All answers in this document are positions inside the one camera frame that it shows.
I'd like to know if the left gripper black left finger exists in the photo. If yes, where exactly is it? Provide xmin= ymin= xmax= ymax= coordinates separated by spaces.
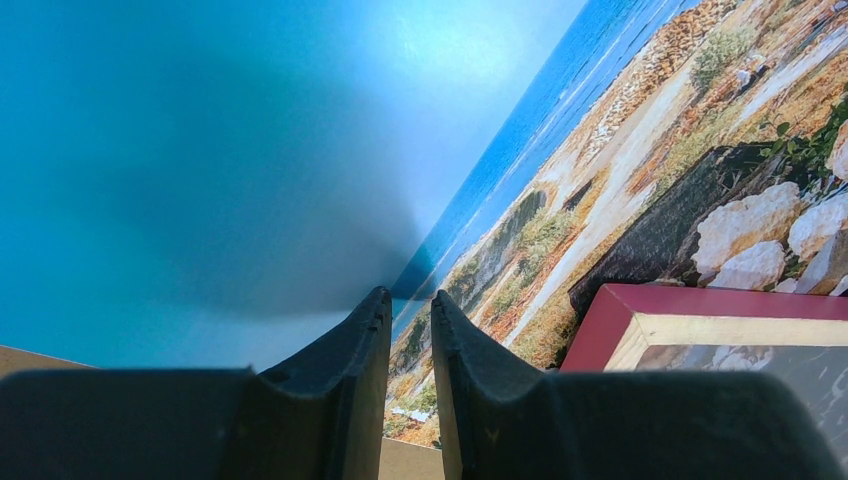
xmin=1 ymin=287 xmax=392 ymax=479

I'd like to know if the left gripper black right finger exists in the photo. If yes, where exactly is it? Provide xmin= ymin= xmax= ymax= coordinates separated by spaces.
xmin=431 ymin=291 xmax=844 ymax=479

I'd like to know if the pink picture frame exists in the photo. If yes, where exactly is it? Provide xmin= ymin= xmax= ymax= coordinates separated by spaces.
xmin=560 ymin=284 xmax=847 ymax=372

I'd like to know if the landscape photo print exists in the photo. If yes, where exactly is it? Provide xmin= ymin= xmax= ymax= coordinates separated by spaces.
xmin=0 ymin=0 xmax=848 ymax=448

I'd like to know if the brown cardboard backing board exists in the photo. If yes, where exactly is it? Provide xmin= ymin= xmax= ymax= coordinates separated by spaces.
xmin=1 ymin=345 xmax=445 ymax=480

